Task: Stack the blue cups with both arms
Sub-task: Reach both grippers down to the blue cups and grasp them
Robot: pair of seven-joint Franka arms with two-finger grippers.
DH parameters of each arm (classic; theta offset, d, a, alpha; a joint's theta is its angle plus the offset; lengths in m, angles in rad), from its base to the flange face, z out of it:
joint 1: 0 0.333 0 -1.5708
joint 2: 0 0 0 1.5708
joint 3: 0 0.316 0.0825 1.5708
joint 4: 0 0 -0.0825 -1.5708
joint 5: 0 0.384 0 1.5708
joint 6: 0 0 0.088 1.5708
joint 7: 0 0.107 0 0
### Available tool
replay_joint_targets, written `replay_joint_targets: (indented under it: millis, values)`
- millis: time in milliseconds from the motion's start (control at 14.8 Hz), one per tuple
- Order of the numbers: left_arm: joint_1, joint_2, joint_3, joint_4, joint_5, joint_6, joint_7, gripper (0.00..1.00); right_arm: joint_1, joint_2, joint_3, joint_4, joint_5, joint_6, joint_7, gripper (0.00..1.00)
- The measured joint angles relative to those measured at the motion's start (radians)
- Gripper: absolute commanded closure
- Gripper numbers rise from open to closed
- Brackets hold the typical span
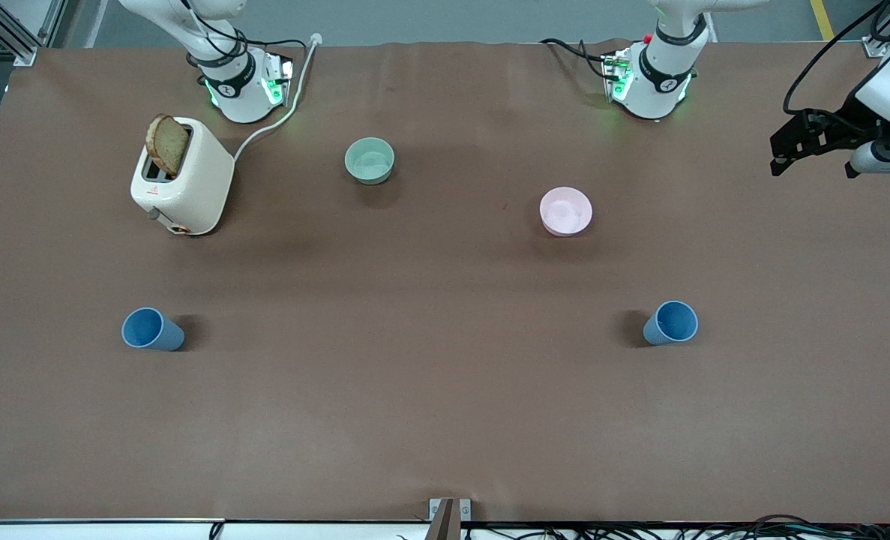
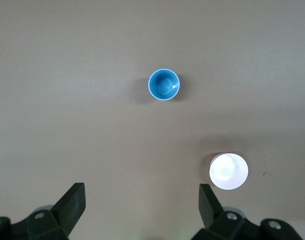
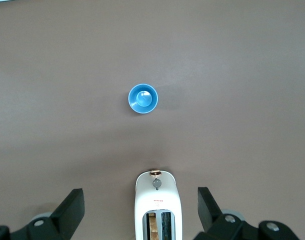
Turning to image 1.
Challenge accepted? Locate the white table edge rail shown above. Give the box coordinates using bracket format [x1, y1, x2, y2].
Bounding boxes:
[0, 519, 430, 540]

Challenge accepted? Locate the black base cable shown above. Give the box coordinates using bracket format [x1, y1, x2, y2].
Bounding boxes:
[541, 37, 610, 80]

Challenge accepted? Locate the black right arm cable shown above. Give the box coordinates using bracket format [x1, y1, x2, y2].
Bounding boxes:
[181, 0, 244, 68]

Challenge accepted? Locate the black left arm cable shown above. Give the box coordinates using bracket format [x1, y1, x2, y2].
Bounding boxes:
[784, 0, 889, 115]

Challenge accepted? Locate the brown table cover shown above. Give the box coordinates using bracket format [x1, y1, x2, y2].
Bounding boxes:
[0, 39, 890, 524]

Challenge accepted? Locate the white toaster power cable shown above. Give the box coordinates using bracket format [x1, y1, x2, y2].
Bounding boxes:
[232, 33, 322, 161]

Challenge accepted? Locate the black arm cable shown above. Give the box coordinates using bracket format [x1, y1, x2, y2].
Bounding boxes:
[181, 0, 244, 68]
[784, 0, 889, 115]

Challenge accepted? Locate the pink bowl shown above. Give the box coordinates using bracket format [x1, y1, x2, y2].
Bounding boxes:
[539, 187, 594, 238]

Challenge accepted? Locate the cream white toaster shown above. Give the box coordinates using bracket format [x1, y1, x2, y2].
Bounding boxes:
[130, 116, 235, 237]

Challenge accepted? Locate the grey metal bracket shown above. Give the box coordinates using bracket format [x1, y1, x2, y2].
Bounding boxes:
[428, 498, 472, 540]

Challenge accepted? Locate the left arm base control box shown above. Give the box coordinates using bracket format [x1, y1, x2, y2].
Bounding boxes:
[602, 49, 634, 102]

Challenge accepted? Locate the brown bread slice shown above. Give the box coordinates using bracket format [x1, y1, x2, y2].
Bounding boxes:
[145, 113, 190, 178]

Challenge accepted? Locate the right arm base control box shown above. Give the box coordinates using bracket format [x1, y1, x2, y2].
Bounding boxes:
[263, 56, 294, 106]

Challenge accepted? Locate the green bowl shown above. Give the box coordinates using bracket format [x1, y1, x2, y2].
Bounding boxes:
[343, 137, 396, 185]

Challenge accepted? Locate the black looped floor cable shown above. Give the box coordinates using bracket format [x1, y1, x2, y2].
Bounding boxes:
[746, 514, 820, 535]

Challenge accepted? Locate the blue plastic cup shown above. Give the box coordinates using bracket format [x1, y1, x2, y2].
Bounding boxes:
[643, 300, 700, 347]
[121, 307, 186, 352]

